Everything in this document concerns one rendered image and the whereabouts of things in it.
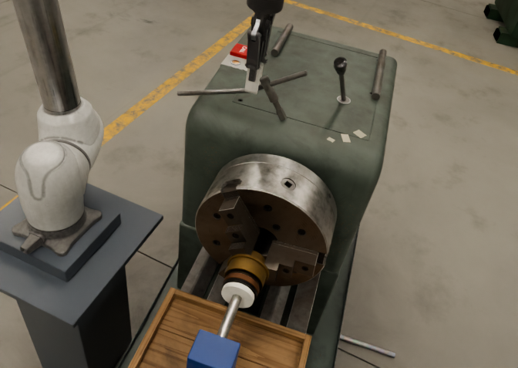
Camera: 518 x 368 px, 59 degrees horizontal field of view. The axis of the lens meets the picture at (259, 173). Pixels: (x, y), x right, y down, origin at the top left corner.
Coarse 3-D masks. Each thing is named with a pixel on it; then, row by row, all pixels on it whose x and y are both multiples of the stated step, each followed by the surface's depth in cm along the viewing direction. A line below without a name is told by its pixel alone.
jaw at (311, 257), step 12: (276, 240) 103; (276, 252) 100; (288, 252) 100; (300, 252) 100; (312, 252) 101; (276, 264) 97; (288, 264) 98; (300, 264) 99; (312, 264) 98; (276, 276) 98; (288, 276) 99
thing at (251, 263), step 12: (252, 252) 98; (228, 264) 98; (240, 264) 94; (252, 264) 94; (264, 264) 96; (228, 276) 93; (240, 276) 92; (252, 276) 93; (264, 276) 96; (252, 288) 92
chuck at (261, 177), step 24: (240, 168) 102; (264, 168) 100; (216, 192) 99; (240, 192) 96; (264, 192) 94; (288, 192) 95; (312, 192) 99; (216, 216) 104; (264, 216) 99; (288, 216) 97; (312, 216) 95; (216, 240) 109; (264, 240) 111; (288, 240) 101; (312, 240) 99
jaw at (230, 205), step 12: (228, 192) 97; (228, 204) 96; (240, 204) 97; (228, 216) 96; (240, 216) 96; (228, 228) 97; (240, 228) 95; (252, 228) 99; (240, 240) 96; (252, 240) 98; (240, 252) 96
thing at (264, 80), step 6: (264, 78) 104; (264, 84) 104; (264, 90) 106; (270, 90) 105; (270, 96) 106; (276, 96) 106; (276, 102) 107; (276, 108) 108; (282, 108) 109; (282, 114) 109
